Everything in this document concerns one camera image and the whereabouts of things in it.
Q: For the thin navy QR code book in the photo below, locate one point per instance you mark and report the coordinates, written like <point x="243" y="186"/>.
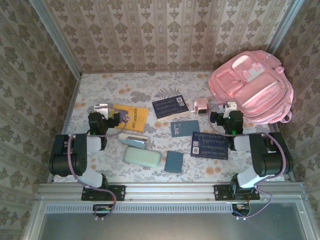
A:
<point x="210" y="147"/>

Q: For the pink pencil sharpener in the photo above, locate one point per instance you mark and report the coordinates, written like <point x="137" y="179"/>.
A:
<point x="201" y="105"/>

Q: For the yellow cartoon cover book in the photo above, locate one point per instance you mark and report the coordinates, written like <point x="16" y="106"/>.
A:
<point x="137" y="117"/>

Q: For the pink student backpack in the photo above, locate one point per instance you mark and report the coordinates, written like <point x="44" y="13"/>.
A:
<point x="260" y="85"/>

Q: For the large teal notebook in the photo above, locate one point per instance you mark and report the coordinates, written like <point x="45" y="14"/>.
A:
<point x="185" y="128"/>

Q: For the pale green pencil case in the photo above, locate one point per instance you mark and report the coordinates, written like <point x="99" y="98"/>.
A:
<point x="141" y="156"/>

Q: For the thick navy QR code book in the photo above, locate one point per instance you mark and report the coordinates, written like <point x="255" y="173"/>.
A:
<point x="170" y="107"/>

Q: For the small teal notebook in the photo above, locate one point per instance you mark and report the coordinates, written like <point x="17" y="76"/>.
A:
<point x="173" y="161"/>

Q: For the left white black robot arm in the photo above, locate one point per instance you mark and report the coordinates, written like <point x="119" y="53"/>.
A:
<point x="95" y="143"/>

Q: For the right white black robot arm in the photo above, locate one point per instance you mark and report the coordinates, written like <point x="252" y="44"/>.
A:
<point x="241" y="143"/>

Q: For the grey metal sheet panel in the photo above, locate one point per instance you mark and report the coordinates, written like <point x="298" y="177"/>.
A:
<point x="170" y="227"/>

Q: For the left aluminium table side rail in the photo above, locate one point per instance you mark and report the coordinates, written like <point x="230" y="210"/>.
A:
<point x="71" y="105"/>

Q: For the left aluminium corner post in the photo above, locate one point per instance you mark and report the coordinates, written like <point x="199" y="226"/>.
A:
<point x="59" y="37"/>

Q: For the aluminium corner post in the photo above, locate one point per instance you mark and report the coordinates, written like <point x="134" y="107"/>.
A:
<point x="284" y="25"/>
<point x="59" y="37"/>

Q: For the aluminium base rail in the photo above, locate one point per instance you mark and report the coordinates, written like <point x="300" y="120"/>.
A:
<point x="170" y="192"/>

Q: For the right aluminium corner post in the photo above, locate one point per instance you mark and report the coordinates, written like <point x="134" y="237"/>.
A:
<point x="284" y="25"/>

